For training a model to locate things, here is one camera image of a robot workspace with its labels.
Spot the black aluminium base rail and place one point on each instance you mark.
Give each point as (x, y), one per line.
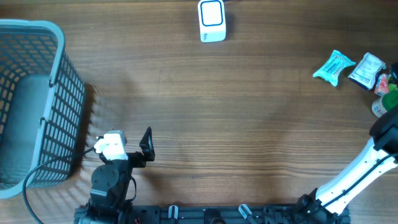
(268, 214)

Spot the grey plastic mesh basket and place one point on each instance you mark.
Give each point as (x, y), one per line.
(42, 101)

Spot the teal wet wipes pack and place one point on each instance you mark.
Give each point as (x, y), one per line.
(332, 68)

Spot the white paper tissue pack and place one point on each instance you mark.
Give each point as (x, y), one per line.
(366, 71)

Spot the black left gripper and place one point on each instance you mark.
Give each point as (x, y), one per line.
(140, 160)

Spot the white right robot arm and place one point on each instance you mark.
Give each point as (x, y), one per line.
(327, 204)

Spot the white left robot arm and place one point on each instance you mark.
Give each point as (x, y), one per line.
(110, 182)

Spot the red Kleenex tissue pack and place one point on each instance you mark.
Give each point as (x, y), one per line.
(382, 84)

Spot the green lid plastic jar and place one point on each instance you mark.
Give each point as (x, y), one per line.
(384, 105)

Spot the white barcode scanner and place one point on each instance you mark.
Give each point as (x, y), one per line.
(212, 21)

